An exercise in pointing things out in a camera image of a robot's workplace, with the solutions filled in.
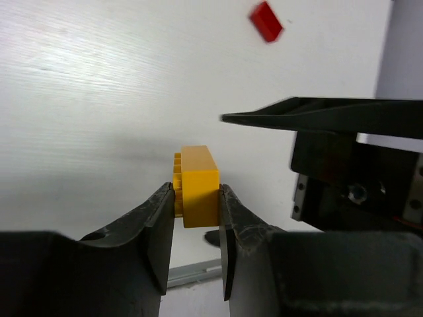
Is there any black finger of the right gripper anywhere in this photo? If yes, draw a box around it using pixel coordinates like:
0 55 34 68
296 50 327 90
220 97 422 139

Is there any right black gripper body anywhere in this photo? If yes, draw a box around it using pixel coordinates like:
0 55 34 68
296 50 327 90
291 132 422 235

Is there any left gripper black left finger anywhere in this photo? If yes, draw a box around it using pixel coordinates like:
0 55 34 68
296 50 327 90
1 183 174 316

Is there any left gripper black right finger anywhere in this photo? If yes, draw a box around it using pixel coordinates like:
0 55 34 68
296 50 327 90
219 184 422 316

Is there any orange long lego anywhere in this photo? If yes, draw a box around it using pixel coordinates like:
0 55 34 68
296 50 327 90
173 145 220 229

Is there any red rectangular lego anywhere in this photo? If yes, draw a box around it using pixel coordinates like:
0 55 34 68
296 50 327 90
249 1 284 43

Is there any aluminium table edge rail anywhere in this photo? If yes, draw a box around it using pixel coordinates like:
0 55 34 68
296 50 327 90
167 259 222 289

